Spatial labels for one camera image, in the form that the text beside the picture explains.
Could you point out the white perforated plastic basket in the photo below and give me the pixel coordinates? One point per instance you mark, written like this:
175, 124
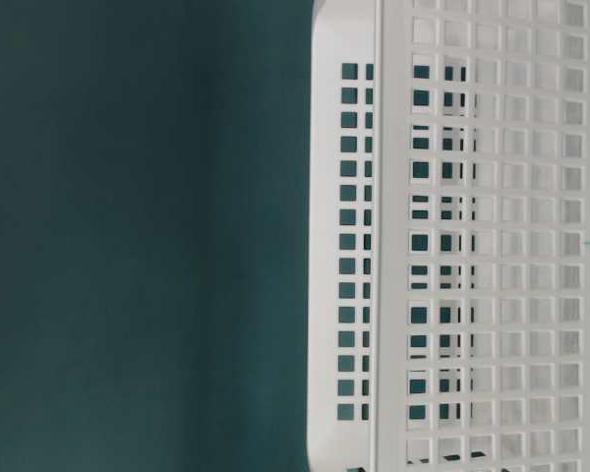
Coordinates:
449, 284

